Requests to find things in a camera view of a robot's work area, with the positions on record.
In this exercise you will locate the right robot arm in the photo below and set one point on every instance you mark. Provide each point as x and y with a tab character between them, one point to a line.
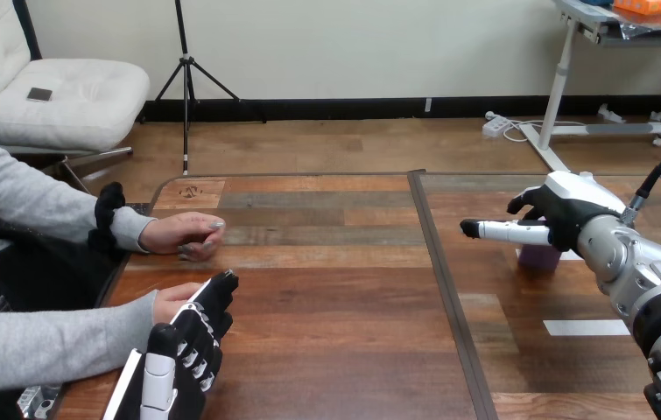
643	278

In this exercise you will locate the person's hand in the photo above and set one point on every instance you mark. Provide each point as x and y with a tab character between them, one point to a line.
176	232
170	298

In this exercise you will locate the purple block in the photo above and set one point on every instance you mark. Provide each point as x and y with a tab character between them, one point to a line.
539	258

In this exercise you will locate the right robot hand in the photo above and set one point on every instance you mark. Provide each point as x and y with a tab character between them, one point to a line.
568	214

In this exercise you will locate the white power strip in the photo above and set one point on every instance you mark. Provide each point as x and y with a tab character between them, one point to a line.
495	124

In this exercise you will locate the person's forearm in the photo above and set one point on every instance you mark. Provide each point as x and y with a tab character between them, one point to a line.
28	191
46	342

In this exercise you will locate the dark phone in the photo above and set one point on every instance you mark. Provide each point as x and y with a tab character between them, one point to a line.
39	94

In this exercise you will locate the white desk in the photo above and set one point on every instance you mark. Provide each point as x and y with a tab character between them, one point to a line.
559	87

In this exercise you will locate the black tripod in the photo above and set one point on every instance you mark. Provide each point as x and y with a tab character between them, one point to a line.
186	75

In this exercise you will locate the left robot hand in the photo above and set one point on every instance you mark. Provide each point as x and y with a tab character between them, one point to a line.
196	324

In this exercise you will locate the orange thing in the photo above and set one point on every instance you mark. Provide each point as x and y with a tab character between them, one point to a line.
646	6

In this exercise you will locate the white cushioned chair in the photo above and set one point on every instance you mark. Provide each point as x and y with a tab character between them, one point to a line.
69	98

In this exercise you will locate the person's body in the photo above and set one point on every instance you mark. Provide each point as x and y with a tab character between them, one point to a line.
46	278

